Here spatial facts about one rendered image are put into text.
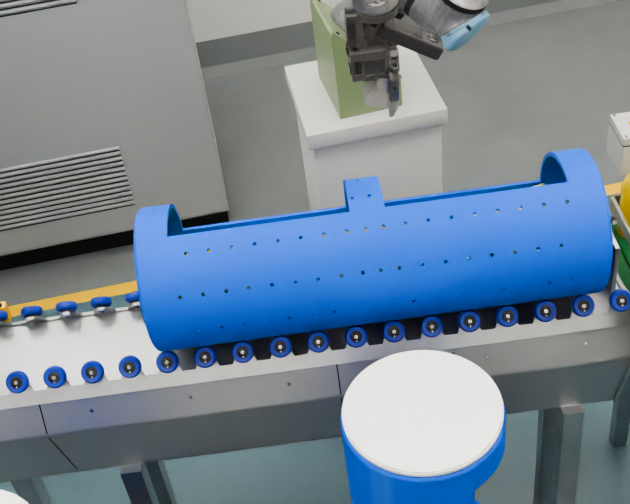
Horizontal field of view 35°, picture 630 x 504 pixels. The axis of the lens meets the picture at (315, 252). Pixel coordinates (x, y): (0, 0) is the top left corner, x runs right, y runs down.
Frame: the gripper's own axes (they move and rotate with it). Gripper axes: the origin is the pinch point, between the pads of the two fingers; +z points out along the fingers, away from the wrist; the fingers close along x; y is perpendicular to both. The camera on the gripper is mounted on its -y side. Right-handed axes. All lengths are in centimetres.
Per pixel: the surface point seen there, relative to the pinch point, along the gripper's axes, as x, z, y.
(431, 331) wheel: 11.4, 44.7, -3.1
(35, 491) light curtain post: -30, 130, 106
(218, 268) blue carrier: 10.5, 22.1, 35.2
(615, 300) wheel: 11, 44, -40
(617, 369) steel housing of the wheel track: 12, 62, -41
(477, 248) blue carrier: 12.2, 24.2, -12.1
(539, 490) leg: -5, 125, -32
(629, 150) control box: -24, 34, -53
